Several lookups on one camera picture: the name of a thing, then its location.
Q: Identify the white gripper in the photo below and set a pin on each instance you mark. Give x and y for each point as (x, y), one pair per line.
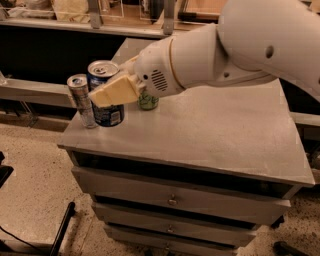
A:
(152, 68)

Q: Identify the blue pepsi can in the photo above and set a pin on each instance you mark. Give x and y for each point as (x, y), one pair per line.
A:
(99, 72)

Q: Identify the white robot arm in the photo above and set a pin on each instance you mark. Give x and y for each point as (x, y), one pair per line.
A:
(253, 42)

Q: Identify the green soda can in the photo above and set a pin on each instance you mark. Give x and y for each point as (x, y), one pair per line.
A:
(147, 102)

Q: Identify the silver redbull can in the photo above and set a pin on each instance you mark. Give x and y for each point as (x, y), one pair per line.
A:
(78, 87)

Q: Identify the grey drawer cabinet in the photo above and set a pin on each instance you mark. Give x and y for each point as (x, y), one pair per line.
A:
(232, 157)

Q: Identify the top drawer brass knob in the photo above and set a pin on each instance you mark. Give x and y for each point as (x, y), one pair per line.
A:
(172, 200)

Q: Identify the black chair leg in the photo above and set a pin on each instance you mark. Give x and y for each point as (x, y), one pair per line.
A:
(69, 213)

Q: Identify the grey metal bench rail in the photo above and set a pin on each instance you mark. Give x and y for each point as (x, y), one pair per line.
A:
(37, 92)

